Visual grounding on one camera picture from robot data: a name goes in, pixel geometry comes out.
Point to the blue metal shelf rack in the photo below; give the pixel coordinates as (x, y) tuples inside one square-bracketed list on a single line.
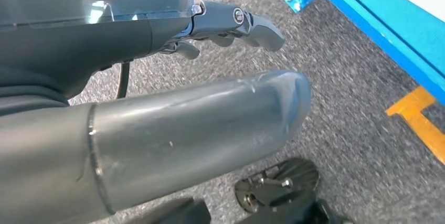
[(382, 17)]

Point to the yellow floor tape mark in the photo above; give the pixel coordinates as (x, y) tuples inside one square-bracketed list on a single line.
[(413, 106)]

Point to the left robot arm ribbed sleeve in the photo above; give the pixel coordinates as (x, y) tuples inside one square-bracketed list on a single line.
[(27, 99)]

